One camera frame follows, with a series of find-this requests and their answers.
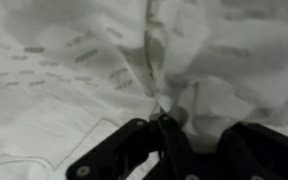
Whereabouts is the white duvet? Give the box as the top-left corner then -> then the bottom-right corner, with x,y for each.
0,0 -> 288,180

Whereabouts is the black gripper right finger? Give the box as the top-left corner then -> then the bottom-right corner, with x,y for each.
217,122 -> 288,180

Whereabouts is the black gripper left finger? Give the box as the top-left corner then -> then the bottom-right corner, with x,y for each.
65,115 -> 198,180

